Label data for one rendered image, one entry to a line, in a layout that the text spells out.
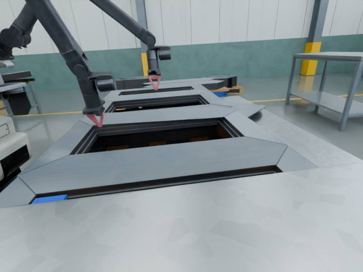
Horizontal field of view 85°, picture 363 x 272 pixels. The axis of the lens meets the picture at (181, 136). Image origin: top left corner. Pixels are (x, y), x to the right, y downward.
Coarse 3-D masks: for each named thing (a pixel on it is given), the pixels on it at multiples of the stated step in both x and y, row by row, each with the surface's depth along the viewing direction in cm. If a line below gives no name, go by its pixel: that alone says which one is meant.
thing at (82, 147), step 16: (176, 96) 129; (192, 96) 130; (112, 112) 115; (96, 128) 85; (112, 128) 85; (128, 128) 86; (144, 128) 86; (160, 128) 87; (176, 128) 88; (224, 128) 82; (80, 144) 69; (192, 176) 47; (208, 176) 48; (224, 176) 48; (240, 176) 48; (64, 192) 44; (80, 192) 45; (96, 192) 45; (112, 192) 45
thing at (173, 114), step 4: (176, 108) 101; (180, 108) 100; (168, 112) 96; (172, 112) 95; (176, 112) 95; (180, 112) 94; (168, 116) 90; (172, 116) 90; (176, 116) 89; (180, 116) 89; (168, 120) 84
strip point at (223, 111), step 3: (219, 108) 96; (222, 108) 96; (225, 108) 96; (228, 108) 95; (219, 111) 92; (222, 111) 92; (225, 111) 92; (228, 111) 91; (231, 111) 91; (234, 111) 91; (222, 114) 87; (225, 114) 87
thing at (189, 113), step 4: (184, 108) 100; (188, 108) 100; (192, 108) 99; (196, 108) 99; (184, 112) 94; (188, 112) 94; (192, 112) 93; (196, 112) 93; (200, 112) 93; (184, 116) 89; (188, 116) 88; (192, 116) 88; (196, 116) 88; (200, 116) 87
